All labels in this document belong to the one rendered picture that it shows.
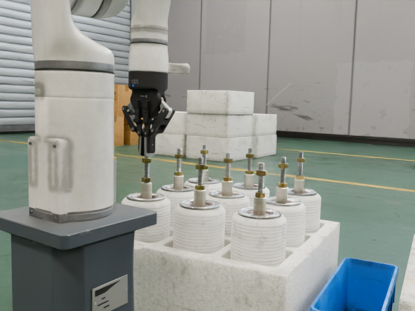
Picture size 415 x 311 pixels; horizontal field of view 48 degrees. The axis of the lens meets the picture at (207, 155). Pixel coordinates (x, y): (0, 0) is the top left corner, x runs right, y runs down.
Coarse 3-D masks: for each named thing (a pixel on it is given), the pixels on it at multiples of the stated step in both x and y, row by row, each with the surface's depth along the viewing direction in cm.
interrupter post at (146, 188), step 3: (141, 183) 90; (144, 183) 90; (147, 183) 90; (150, 183) 90; (141, 186) 90; (144, 186) 90; (147, 186) 90; (150, 186) 90; (141, 189) 90; (144, 189) 90; (147, 189) 90; (150, 189) 90; (141, 192) 90; (144, 192) 90; (147, 192) 90; (150, 192) 90; (141, 195) 90; (144, 195) 90; (147, 195) 90; (150, 195) 90; (141, 198) 90; (144, 198) 90; (147, 198) 90; (150, 198) 90
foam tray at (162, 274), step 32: (320, 224) 105; (160, 256) 81; (192, 256) 79; (224, 256) 81; (288, 256) 84; (320, 256) 90; (160, 288) 82; (192, 288) 79; (224, 288) 76; (256, 288) 73; (288, 288) 72; (320, 288) 92
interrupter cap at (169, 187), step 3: (162, 186) 102; (165, 186) 102; (168, 186) 102; (171, 186) 103; (183, 186) 103; (186, 186) 103; (189, 186) 103; (192, 186) 103; (162, 189) 100; (165, 189) 99; (168, 189) 98; (171, 189) 98; (174, 189) 99; (177, 189) 99; (180, 189) 99; (183, 189) 99; (186, 189) 99; (189, 189) 99; (192, 189) 100; (177, 192) 98; (180, 192) 98
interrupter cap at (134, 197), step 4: (128, 196) 90; (132, 196) 90; (136, 196) 91; (140, 196) 92; (152, 196) 93; (156, 196) 92; (160, 196) 91; (164, 196) 91; (132, 200) 88; (136, 200) 88; (140, 200) 87; (144, 200) 87; (148, 200) 87; (152, 200) 88; (156, 200) 88; (160, 200) 89
